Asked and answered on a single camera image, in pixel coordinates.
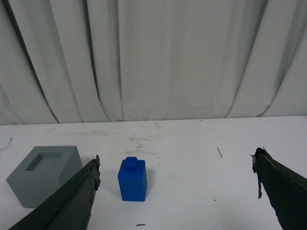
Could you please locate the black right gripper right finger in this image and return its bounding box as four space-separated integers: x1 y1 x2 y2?
252 148 307 230

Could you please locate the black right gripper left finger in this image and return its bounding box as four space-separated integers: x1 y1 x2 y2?
10 156 100 230

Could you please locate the blue rectangular block part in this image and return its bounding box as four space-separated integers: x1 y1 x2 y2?
118 157 147 202

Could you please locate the gray square base block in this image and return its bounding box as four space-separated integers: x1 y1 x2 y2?
6 146 83 208

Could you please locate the white pleated curtain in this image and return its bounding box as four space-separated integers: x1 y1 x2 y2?
0 0 307 125

